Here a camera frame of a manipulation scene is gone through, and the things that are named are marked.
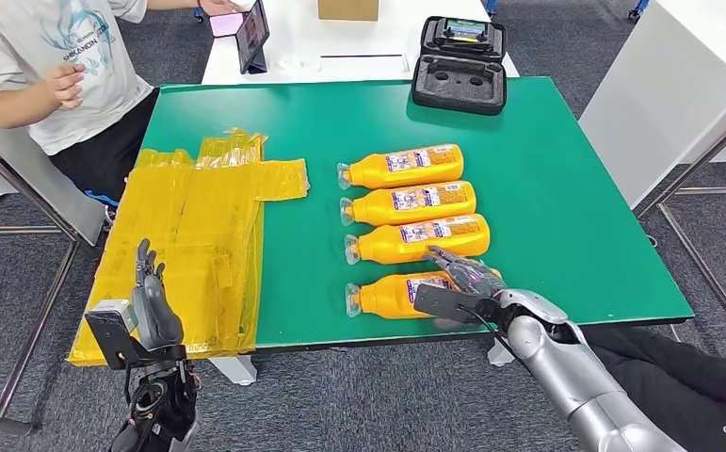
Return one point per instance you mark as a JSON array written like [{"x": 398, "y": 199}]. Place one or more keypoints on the person's left hand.
[{"x": 219, "y": 6}]

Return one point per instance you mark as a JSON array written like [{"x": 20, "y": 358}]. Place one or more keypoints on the person's right hand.
[{"x": 66, "y": 84}]

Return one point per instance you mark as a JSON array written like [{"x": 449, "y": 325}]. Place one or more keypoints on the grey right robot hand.
[{"x": 472, "y": 277}]

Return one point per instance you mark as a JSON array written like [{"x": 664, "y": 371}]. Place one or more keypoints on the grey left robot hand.
[{"x": 156, "y": 318}]

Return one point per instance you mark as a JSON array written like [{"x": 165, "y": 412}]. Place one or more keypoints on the smartphone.
[{"x": 224, "y": 25}]

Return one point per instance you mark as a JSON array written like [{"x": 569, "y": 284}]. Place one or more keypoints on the orange detergent bottle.
[
  {"x": 400, "y": 168},
  {"x": 381, "y": 296},
  {"x": 412, "y": 206},
  {"x": 400, "y": 244}
]

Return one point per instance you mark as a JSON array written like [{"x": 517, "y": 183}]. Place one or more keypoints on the person's right forearm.
[{"x": 16, "y": 109}]

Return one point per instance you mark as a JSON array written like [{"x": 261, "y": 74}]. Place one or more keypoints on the person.
[
  {"x": 680, "y": 387},
  {"x": 88, "y": 75}
]

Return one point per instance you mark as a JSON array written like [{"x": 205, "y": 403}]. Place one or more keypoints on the black tablet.
[{"x": 252, "y": 34}]

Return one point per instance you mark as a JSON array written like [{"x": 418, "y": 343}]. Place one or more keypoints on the yellow taped cardboard mat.
[{"x": 181, "y": 249}]

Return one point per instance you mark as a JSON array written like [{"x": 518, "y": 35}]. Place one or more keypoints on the white table foot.
[
  {"x": 500, "y": 354},
  {"x": 234, "y": 371}
]

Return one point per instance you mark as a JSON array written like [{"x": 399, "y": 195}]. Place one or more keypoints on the crumpled white tissue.
[{"x": 289, "y": 62}]

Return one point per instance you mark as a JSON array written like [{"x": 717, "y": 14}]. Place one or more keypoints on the grey board panel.
[{"x": 32, "y": 174}]

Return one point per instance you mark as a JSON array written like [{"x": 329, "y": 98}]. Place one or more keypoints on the brown cardboard box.
[{"x": 347, "y": 9}]

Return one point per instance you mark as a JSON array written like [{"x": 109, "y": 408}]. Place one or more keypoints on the white table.
[{"x": 350, "y": 37}]

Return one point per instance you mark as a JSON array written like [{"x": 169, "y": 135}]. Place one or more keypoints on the black foam-lined case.
[{"x": 459, "y": 87}]

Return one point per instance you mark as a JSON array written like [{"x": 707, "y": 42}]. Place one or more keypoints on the black handheld controller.
[{"x": 462, "y": 34}]

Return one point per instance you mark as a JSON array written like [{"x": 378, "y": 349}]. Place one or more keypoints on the white partition panel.
[{"x": 656, "y": 93}]

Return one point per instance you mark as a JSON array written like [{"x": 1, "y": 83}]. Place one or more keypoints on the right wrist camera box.
[{"x": 443, "y": 302}]

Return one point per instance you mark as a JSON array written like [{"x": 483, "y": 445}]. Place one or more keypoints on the steel tube frame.
[
  {"x": 699, "y": 161},
  {"x": 38, "y": 324}
]

